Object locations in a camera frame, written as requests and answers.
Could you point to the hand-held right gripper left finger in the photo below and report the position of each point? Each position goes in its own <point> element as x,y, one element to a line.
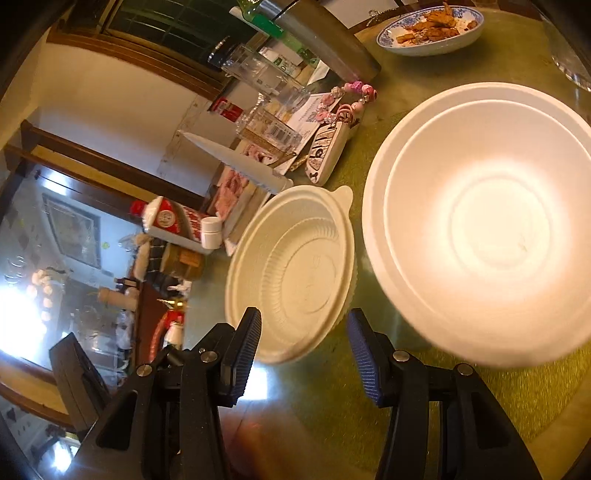
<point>242,357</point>

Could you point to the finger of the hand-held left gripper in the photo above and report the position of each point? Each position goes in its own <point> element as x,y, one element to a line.
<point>78,383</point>

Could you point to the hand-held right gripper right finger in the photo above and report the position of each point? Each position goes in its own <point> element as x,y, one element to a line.
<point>364,362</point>

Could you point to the white ribbed disposable bowl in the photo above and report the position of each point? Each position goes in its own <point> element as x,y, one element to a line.
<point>295,277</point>

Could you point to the white foam bowl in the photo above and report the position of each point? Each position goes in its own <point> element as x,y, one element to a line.
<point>485,230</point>
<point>374,221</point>

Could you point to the white milk bottle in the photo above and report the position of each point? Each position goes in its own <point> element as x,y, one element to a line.
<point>174,327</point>

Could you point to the glass turntable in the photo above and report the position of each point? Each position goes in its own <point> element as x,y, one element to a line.
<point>461,415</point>

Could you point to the amber jar gold lid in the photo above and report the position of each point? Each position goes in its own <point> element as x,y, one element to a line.
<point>184,262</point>

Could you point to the small white cup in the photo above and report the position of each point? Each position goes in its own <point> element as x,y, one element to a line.
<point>212,233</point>

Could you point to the black fur-lined boot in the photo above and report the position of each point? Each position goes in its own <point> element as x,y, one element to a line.
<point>147,263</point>

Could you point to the white liquor bottle red cap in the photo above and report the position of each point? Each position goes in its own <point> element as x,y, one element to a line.
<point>166,217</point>

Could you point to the tray of raw meat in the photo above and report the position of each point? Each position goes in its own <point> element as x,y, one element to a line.
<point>231,187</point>

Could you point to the clear glass cup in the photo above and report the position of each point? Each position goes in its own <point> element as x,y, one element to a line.
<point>258,74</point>
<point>268,129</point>

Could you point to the white paper sheets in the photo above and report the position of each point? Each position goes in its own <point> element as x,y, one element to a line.
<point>309,113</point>

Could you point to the white green carton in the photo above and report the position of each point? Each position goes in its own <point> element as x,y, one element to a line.
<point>288,60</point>

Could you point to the blue and white plate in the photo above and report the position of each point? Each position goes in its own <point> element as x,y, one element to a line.
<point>429,46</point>

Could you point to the green plastic bottle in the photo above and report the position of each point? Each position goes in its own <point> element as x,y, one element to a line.
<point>265,21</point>

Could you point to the dark lattice window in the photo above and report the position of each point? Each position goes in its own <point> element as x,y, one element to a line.
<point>161,23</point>

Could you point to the fried food pieces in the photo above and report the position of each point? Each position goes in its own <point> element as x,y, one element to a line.
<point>438,23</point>

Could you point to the clear glass dish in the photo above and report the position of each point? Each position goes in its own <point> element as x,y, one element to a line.
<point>572,60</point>

